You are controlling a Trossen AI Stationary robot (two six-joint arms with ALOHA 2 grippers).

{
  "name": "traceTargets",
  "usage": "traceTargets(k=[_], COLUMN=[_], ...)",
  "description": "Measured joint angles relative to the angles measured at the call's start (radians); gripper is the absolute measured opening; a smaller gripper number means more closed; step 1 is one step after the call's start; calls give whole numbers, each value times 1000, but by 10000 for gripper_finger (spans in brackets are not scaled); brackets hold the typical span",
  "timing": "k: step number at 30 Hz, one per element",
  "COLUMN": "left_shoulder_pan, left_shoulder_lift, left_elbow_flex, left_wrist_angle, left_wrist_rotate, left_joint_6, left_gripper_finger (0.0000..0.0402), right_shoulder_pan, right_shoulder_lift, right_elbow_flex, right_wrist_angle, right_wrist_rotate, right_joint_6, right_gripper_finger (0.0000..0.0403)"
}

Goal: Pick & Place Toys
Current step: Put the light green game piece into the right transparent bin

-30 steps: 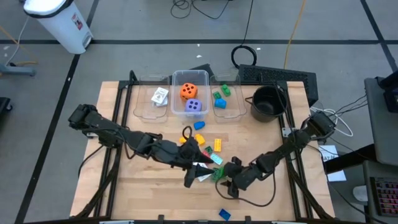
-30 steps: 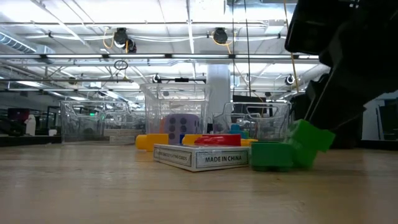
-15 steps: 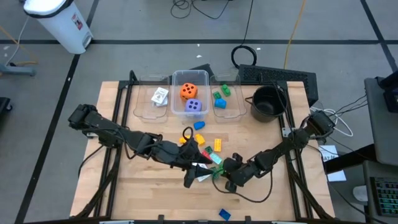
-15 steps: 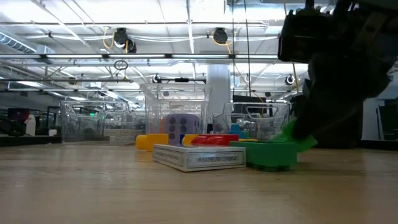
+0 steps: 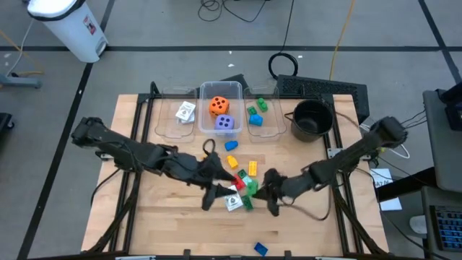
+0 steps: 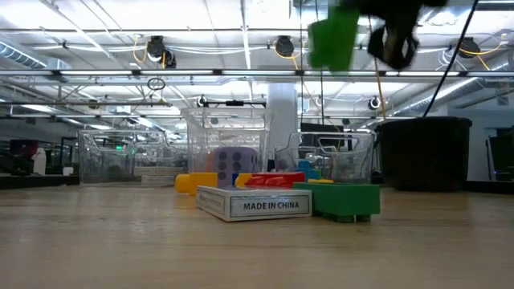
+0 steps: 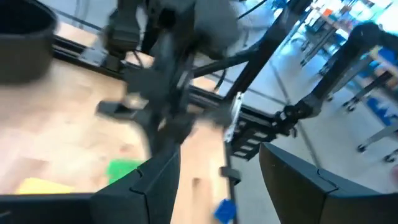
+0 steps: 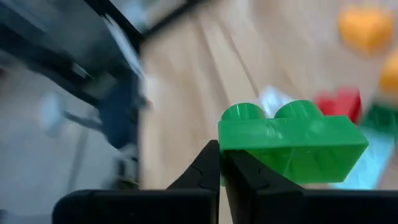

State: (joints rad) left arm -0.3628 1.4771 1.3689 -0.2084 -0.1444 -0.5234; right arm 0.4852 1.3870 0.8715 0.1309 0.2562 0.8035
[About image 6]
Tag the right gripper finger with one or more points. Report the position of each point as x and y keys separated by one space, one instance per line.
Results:
x=405 y=52

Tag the bright green long brick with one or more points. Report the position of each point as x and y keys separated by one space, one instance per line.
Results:
x=333 y=40

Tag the blue heart-shaped block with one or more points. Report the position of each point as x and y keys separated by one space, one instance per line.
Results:
x=305 y=168

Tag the purple foam die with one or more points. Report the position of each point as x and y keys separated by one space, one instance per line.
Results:
x=235 y=164

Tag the black bucket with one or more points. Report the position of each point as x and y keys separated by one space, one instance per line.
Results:
x=425 y=152

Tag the low clear plastic tray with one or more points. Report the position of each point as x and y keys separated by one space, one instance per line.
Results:
x=345 y=156
x=108 y=160

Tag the white building column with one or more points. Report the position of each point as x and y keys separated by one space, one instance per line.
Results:
x=281 y=112

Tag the black equipment rack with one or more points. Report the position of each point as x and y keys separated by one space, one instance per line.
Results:
x=502 y=156

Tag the yellow stud brick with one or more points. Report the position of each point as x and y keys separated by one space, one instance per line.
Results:
x=321 y=181

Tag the dark green long brick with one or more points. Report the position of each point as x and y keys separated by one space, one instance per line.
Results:
x=341 y=198

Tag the tall clear plastic bin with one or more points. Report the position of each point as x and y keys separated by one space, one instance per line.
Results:
x=249 y=132

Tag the red toy brick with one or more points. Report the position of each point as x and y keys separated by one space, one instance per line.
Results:
x=277 y=180

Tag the long ceiling light strip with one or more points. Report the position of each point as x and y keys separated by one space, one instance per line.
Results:
x=180 y=72

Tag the orange-yellow toy block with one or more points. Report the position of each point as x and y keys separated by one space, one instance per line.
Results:
x=197 y=182

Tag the white bottle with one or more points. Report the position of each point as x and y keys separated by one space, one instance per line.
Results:
x=39 y=162

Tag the dark computer monitor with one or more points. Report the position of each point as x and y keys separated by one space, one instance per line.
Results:
x=24 y=147

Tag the black background table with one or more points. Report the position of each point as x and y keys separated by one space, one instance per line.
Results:
x=24 y=180

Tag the black ceiling rail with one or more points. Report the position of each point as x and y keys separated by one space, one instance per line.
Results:
x=80 y=103

